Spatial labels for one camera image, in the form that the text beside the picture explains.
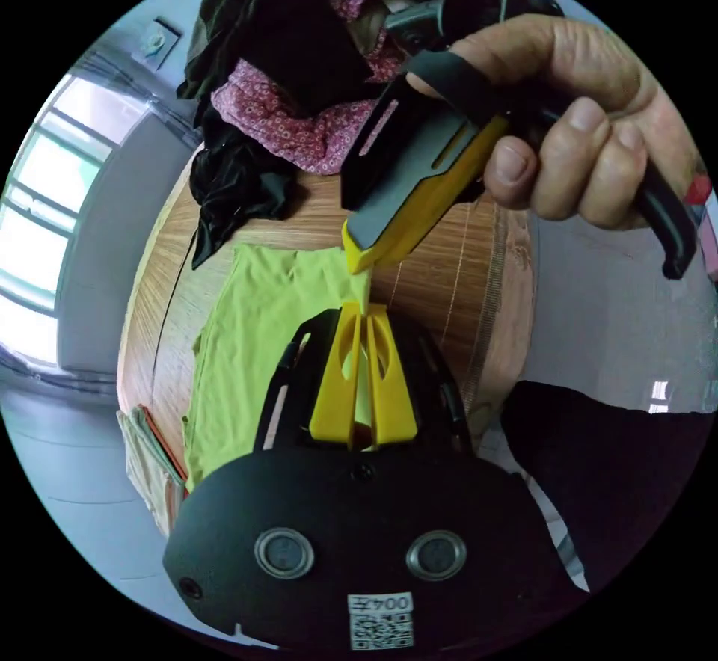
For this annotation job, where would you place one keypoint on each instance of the grey curtain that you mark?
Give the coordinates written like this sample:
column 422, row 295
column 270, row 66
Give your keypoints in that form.
column 106, row 257

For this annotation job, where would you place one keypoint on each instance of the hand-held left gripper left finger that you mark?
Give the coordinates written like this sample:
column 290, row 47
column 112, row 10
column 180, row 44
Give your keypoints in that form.
column 328, row 392

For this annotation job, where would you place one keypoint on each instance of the person's body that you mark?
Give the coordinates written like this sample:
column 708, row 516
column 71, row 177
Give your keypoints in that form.
column 611, row 476

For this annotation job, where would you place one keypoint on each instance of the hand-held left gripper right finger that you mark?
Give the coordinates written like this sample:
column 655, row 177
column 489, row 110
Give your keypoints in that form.
column 395, row 397

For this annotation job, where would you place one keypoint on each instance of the pile of clothes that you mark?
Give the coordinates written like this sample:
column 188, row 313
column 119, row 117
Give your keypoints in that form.
column 280, row 83

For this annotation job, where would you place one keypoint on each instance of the person's right hand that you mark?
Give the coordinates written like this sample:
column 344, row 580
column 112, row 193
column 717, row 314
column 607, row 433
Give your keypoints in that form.
column 594, row 89

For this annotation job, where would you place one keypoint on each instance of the window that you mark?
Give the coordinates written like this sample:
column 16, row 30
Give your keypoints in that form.
column 39, row 207

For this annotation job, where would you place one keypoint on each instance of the light green short sleeve shirt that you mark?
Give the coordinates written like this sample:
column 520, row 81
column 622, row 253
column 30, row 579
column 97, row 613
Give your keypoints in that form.
column 252, row 347

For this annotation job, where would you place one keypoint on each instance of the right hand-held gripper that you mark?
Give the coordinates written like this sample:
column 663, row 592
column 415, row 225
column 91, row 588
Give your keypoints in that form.
column 409, row 150

